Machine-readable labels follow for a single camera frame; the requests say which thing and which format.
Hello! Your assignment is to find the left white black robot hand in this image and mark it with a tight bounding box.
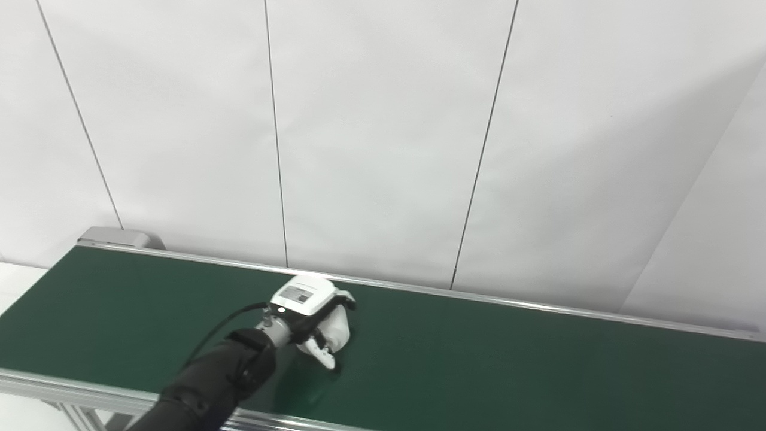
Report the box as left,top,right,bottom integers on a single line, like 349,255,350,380
269,275,358,371

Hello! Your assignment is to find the white plastic part with holes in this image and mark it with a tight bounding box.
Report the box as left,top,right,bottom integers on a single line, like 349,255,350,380
314,302,353,354

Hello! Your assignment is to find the grey conveyor motor housing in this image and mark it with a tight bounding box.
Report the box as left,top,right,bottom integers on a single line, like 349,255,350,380
77,227,167,251

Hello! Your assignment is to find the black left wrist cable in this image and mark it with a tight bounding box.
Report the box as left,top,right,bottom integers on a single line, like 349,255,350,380
181,302,271,367

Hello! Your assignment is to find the green conveyor belt aluminium frame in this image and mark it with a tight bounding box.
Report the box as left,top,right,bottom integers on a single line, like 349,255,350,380
0,239,766,431

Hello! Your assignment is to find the aluminium conveyor support frame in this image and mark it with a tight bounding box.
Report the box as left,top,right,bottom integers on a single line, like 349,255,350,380
51,400,129,431

